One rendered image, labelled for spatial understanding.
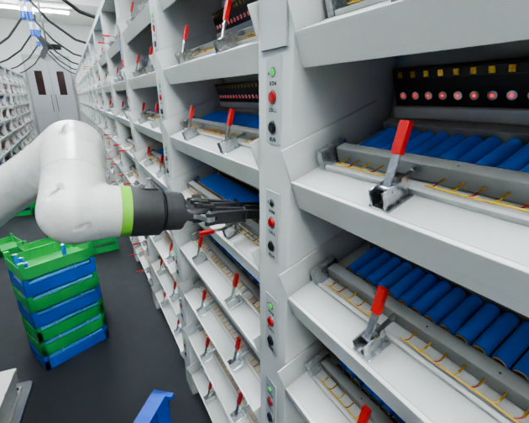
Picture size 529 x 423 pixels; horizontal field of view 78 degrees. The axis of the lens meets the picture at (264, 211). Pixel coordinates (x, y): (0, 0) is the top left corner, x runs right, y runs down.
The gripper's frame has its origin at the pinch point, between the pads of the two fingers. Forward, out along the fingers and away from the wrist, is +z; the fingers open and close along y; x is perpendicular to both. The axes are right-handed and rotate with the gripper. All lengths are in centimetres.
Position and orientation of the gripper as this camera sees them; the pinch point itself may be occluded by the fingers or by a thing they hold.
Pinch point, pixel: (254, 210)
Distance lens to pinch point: 73.1
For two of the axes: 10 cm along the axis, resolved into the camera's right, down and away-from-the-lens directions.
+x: -1.4, 9.6, 2.5
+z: 8.6, -0.1, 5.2
